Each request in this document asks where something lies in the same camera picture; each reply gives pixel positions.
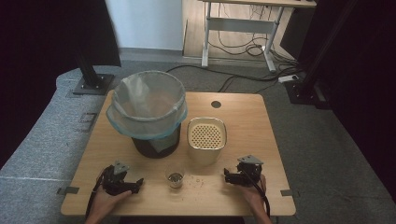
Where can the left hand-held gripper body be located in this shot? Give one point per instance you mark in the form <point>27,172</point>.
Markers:
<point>114,183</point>

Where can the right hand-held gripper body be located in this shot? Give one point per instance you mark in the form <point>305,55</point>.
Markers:
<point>249,172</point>

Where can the person's left hand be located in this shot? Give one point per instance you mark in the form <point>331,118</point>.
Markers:
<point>106,200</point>

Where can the person's right hand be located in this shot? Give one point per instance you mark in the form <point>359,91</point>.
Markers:
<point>252,194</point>

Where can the small clear glass cup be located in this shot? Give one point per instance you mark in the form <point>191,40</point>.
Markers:
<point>175,179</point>

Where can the black trash bin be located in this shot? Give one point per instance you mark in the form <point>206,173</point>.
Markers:
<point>155,148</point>

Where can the cream perforated strainer container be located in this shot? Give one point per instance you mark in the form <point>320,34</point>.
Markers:
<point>206,137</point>

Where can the black round table grommet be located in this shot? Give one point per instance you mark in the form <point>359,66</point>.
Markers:
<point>216,104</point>

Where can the translucent bin liner bag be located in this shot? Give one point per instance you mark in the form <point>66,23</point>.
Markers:
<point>146,102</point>

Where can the white power strip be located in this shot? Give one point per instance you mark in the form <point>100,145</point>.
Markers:
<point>288,78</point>

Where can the black curtain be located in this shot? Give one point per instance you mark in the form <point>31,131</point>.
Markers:
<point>46,46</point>
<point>364,77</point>

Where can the black stand with base plate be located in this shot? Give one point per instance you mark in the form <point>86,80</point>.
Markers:
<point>93,83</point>
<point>306,90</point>

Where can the white desk frame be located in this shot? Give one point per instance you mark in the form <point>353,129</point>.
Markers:
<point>239,25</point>

